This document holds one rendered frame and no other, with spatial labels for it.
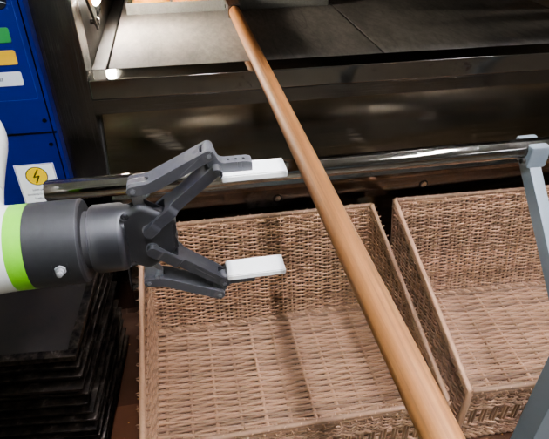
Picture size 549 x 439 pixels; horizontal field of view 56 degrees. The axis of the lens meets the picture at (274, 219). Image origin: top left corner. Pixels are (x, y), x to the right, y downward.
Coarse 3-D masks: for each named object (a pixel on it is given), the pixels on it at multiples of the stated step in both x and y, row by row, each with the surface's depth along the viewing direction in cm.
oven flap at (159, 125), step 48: (384, 96) 114; (432, 96) 116; (480, 96) 118; (528, 96) 120; (144, 144) 108; (192, 144) 110; (240, 144) 112; (336, 144) 115; (384, 144) 117; (432, 144) 119
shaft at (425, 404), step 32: (256, 64) 98; (288, 128) 76; (320, 192) 62; (352, 224) 57; (352, 256) 52; (352, 288) 50; (384, 288) 48; (384, 320) 45; (384, 352) 43; (416, 352) 42; (416, 384) 40; (416, 416) 38; (448, 416) 37
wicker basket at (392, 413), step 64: (256, 256) 122; (320, 256) 126; (384, 256) 117; (192, 320) 125; (256, 320) 128; (320, 320) 128; (192, 384) 112; (256, 384) 112; (320, 384) 112; (384, 384) 113
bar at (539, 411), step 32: (288, 160) 74; (320, 160) 74; (352, 160) 75; (384, 160) 75; (416, 160) 76; (448, 160) 77; (480, 160) 78; (544, 160) 79; (64, 192) 69; (96, 192) 70; (544, 192) 79; (544, 224) 78; (544, 256) 79; (544, 384) 80; (544, 416) 81
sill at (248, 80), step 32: (192, 64) 105; (224, 64) 105; (288, 64) 105; (320, 64) 105; (352, 64) 106; (384, 64) 107; (416, 64) 108; (448, 64) 109; (480, 64) 111; (512, 64) 112; (544, 64) 113; (96, 96) 100; (128, 96) 101
